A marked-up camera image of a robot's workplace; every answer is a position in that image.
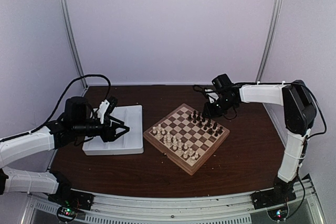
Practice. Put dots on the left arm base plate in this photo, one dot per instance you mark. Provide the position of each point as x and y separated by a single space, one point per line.
75 200

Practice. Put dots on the aluminium left corner post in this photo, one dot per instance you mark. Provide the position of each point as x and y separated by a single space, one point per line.
71 38

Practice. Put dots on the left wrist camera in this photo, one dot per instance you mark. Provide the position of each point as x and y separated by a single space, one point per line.
105 108

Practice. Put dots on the aluminium front frame rail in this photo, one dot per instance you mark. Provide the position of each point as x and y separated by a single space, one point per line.
234 208

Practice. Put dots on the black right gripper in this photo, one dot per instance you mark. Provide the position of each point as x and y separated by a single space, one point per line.
210 113

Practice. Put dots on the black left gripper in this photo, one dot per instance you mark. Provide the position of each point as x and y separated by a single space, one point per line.
110 135

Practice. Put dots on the left controller board with LEDs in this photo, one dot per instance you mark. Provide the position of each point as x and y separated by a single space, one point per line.
65 214

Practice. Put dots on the white chess pieces group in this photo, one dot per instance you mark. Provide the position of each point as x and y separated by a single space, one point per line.
179 144

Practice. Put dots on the white plastic sorting tray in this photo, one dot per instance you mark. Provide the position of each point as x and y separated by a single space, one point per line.
129 143

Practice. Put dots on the controller board with leds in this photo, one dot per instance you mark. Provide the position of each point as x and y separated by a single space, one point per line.
278 213
65 214

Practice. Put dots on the wooden chess board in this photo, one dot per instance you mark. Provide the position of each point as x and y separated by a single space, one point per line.
179 117

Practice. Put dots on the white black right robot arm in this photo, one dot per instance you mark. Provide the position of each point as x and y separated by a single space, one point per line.
299 115

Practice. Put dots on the aluminium right corner post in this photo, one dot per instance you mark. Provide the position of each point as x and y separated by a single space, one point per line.
275 14

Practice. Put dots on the aluminium corner post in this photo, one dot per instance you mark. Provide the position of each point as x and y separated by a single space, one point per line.
275 14
71 38

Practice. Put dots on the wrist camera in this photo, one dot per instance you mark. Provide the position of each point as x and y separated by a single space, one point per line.
212 95
105 108

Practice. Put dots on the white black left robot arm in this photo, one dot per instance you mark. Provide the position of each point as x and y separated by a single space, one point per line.
79 119

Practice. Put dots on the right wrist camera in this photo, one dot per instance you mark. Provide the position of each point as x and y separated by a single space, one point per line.
212 95

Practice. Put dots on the right controller board with LEDs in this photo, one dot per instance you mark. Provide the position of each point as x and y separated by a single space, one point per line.
278 213

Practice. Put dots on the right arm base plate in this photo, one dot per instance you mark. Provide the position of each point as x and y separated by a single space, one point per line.
269 198

